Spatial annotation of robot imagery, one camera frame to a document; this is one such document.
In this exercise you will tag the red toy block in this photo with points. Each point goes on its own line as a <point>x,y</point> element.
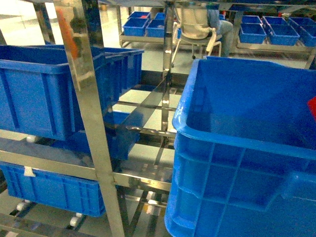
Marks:
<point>312,106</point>

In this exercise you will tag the large blue crate on shelf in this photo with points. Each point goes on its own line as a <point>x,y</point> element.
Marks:
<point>245,152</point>

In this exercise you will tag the blue bin lower shelf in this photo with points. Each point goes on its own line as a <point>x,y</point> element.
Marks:
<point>55,190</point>

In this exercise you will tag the blue bin shelf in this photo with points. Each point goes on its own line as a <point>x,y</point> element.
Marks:
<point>37,94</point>
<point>55,190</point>

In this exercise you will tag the seated person in blue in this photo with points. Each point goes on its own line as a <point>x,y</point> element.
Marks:
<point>223,28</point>

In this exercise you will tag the blue bin upper shelf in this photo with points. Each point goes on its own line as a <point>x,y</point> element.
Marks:
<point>37,94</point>

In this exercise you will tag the steel shelf rack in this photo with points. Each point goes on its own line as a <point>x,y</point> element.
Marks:
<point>80,25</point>

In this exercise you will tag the white office chair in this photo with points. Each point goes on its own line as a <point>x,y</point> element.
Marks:
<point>196,32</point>

